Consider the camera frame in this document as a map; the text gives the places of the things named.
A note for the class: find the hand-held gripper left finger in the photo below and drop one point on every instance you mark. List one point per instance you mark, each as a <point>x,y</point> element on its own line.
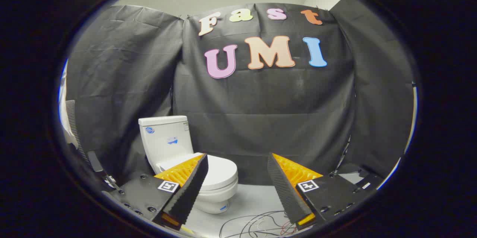
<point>188,189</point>

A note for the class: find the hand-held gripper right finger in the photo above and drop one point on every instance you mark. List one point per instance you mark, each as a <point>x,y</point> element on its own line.
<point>285,189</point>

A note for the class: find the white toilet lid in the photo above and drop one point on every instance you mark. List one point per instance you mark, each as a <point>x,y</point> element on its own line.
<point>223,171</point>

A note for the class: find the white toilet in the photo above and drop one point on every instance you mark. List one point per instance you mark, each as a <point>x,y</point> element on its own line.
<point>166,137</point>

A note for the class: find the black backdrop cloth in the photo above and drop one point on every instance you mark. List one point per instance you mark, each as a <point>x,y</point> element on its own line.
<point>261,100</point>

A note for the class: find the black mesh office chair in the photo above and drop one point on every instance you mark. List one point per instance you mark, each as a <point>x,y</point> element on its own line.
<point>72,122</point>

